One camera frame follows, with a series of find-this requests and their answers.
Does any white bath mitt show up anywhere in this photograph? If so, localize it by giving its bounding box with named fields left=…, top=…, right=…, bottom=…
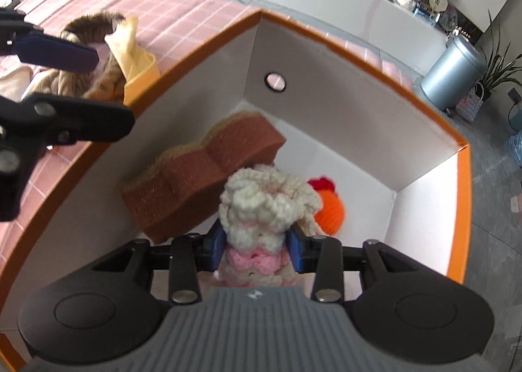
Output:
left=0, top=66, right=33, bottom=102

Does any brown bear-shaped sponge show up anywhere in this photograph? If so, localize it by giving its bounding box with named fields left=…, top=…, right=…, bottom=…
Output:
left=122, top=111, right=286, bottom=244

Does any white pink crochet toy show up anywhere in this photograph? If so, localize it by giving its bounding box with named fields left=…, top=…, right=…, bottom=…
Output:
left=218, top=165, right=323, bottom=287

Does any orange crochet toy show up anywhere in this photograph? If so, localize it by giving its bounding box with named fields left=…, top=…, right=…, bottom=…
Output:
left=308, top=177, right=346, bottom=236

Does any brown plush headband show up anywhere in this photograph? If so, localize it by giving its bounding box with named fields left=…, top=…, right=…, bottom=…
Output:
left=26, top=10, right=126, bottom=104

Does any yellow microfiber cloth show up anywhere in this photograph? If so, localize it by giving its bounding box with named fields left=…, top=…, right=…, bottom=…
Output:
left=104, top=16, right=160, bottom=106

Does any orange cardboard box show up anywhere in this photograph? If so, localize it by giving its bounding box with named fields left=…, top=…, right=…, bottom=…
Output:
left=1, top=12, right=492, bottom=371

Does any woven small basket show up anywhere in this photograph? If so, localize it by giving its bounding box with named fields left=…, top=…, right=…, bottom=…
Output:
left=456, top=82, right=484, bottom=123

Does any blue water bottle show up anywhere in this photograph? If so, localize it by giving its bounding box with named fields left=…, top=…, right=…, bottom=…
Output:
left=509, top=132, right=522, bottom=167

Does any grey metal trash bin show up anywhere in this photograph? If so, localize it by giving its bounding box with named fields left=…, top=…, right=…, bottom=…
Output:
left=419, top=35, right=487, bottom=112

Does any green potted plant right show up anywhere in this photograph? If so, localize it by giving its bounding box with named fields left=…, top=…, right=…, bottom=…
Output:
left=481, top=12, right=521, bottom=101

